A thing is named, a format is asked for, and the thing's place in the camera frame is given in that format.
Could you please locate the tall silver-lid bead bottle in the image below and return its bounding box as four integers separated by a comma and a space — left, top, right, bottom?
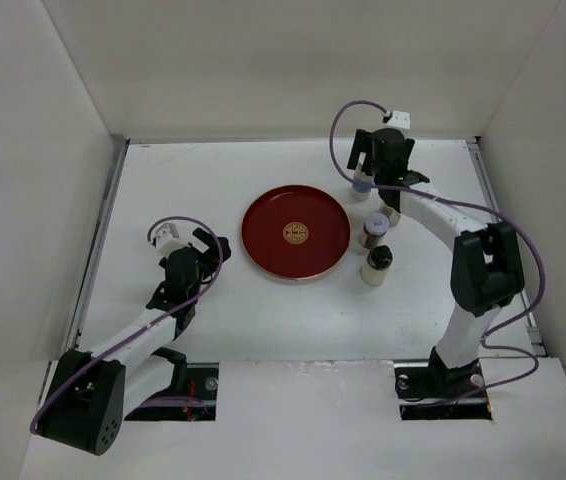
350, 154, 373, 202

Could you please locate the white-lid short jar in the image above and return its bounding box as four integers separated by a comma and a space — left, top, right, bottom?
359, 212, 390, 250

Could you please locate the black-cap white jar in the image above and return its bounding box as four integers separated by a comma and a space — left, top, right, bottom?
360, 245, 393, 286

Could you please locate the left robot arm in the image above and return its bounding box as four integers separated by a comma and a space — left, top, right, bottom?
30, 216, 229, 455

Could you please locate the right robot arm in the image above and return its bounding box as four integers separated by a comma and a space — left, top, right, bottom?
364, 128, 524, 400

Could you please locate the black-cap spice jar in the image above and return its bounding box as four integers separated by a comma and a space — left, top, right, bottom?
378, 202, 402, 228

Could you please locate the red round tray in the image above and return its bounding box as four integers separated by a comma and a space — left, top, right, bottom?
240, 185, 351, 280

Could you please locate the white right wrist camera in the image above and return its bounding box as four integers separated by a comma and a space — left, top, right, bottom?
382, 110, 411, 132

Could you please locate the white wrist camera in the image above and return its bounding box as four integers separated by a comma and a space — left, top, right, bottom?
152, 223, 188, 258
382, 110, 411, 132

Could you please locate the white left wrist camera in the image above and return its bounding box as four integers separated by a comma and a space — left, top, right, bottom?
152, 223, 188, 258

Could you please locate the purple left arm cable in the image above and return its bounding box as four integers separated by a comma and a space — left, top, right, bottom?
30, 215, 232, 435

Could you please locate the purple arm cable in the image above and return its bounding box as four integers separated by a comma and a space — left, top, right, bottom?
30, 215, 232, 435
329, 100, 548, 401

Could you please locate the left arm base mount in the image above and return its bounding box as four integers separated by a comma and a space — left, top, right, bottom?
125, 363, 220, 422

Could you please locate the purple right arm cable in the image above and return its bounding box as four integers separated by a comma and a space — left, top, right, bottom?
329, 100, 548, 401

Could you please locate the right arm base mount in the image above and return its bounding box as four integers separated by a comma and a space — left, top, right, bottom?
394, 361, 492, 421

